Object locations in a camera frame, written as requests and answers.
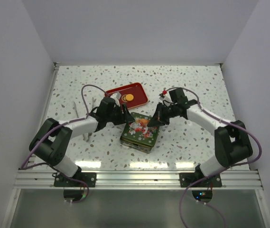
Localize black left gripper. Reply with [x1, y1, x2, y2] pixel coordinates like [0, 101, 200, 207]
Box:
[106, 103, 134, 125]

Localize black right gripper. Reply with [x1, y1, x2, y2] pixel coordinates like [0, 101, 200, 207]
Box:
[148, 102, 178, 127]

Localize gold tin lid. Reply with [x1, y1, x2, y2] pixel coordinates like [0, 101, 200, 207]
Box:
[121, 112, 159, 143]

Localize green square cookie tin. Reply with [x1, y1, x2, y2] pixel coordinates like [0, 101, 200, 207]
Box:
[120, 136, 155, 154]

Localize metal tongs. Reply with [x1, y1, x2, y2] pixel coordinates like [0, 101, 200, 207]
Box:
[72, 97, 96, 142]

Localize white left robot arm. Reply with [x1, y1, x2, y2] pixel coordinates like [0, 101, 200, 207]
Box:
[29, 97, 135, 187]

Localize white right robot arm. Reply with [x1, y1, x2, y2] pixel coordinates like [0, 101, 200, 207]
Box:
[148, 100, 253, 187]

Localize orange round cookie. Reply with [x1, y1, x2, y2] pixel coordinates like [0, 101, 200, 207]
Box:
[125, 94, 134, 102]

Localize red tray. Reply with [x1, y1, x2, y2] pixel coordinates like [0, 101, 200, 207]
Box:
[105, 83, 148, 109]

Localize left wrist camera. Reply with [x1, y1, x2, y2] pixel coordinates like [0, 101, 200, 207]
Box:
[111, 92, 121, 106]

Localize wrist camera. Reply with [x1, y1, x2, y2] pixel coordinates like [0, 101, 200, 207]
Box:
[111, 92, 121, 106]
[159, 87, 188, 106]

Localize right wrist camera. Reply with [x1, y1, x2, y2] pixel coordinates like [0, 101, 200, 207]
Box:
[159, 87, 188, 106]

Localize black right base bracket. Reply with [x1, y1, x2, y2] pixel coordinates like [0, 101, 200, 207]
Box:
[179, 172, 222, 188]

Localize black base bracket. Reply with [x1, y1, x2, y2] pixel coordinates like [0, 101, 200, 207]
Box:
[52, 172, 97, 188]
[179, 172, 222, 188]

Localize black left base bracket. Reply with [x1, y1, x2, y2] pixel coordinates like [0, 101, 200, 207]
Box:
[52, 172, 97, 188]

